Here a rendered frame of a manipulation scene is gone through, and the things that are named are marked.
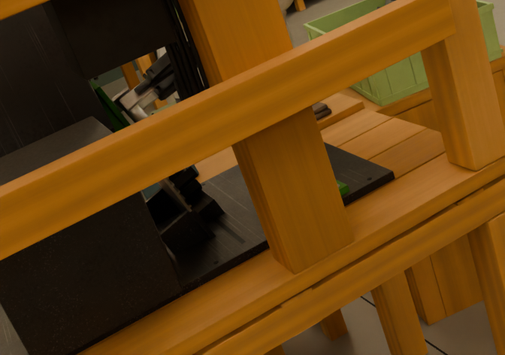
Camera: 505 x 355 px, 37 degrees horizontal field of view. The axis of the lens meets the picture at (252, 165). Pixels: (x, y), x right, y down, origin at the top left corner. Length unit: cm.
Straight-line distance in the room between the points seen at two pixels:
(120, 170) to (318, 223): 41
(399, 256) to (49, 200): 71
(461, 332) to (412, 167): 103
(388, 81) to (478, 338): 87
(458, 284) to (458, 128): 114
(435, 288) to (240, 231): 113
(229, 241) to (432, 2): 62
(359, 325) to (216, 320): 140
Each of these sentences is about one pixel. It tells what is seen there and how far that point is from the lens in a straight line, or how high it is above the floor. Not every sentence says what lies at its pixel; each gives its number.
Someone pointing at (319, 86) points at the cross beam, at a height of 121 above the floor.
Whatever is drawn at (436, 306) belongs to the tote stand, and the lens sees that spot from 261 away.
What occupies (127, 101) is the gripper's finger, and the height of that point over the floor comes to 123.
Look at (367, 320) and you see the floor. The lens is 273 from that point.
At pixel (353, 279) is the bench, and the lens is 147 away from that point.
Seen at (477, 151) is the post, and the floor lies 92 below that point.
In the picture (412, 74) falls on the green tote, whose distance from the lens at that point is 229.
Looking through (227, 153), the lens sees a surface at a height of 90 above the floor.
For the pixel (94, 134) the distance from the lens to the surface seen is 137.
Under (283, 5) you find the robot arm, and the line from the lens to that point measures 160.
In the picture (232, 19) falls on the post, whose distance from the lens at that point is 124.
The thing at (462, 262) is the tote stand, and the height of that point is 17.
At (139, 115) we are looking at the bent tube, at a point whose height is 120.
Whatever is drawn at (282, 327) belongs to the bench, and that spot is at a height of 79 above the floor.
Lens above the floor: 161
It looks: 22 degrees down
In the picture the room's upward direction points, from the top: 20 degrees counter-clockwise
